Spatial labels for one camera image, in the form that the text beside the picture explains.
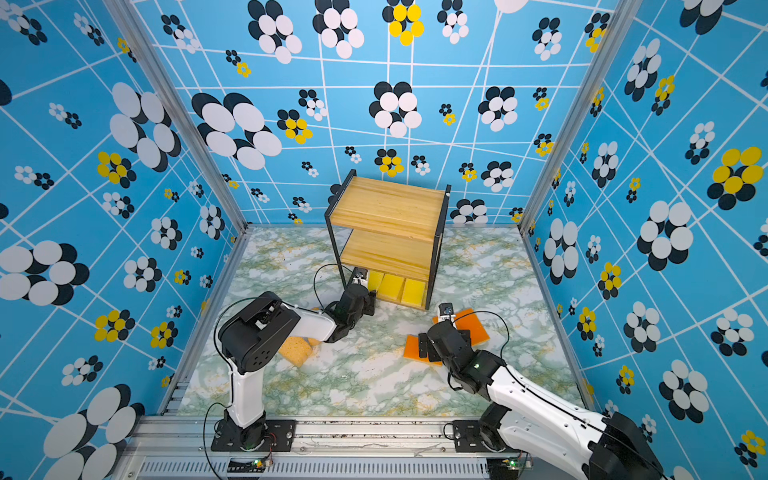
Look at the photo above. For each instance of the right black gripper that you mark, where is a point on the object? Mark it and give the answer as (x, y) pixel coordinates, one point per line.
(424, 338)

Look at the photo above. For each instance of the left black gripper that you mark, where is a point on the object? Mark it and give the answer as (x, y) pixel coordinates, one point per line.
(371, 303)

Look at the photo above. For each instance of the yellow sponge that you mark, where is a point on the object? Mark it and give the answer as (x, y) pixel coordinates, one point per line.
(374, 279)
(390, 287)
(413, 293)

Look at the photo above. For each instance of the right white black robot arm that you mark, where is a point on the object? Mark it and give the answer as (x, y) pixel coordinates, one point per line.
(524, 416)

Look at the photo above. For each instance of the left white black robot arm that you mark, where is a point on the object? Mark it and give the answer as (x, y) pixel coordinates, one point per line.
(248, 342)

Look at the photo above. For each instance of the orange sponge front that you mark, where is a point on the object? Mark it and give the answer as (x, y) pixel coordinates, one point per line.
(411, 351)

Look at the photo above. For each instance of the orange sponge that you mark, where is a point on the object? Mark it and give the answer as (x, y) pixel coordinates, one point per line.
(440, 318)
(411, 351)
(470, 327)

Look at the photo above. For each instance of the orange sponge middle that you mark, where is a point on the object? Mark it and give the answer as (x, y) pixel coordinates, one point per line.
(440, 318)

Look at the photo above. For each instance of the orange sponge right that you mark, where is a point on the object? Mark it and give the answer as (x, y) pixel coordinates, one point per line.
(470, 327)

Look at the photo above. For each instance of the tan sponge upper right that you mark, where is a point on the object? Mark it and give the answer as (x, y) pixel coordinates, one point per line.
(315, 341)

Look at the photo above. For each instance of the tan sponge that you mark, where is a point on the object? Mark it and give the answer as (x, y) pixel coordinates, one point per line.
(315, 341)
(296, 350)

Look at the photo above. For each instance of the tan sponge lower left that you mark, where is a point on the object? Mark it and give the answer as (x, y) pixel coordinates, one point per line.
(296, 350)

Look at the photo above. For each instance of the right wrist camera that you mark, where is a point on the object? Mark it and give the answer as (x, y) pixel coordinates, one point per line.
(446, 308)

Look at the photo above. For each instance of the wooden three-tier shelf black frame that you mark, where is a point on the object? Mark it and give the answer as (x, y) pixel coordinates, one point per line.
(388, 227)

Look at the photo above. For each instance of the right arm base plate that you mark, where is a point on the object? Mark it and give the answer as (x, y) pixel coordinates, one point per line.
(480, 436)

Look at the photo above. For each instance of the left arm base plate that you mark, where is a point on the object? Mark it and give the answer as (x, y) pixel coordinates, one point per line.
(262, 436)

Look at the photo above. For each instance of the aluminium front rail frame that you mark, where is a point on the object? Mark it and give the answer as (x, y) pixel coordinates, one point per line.
(330, 448)

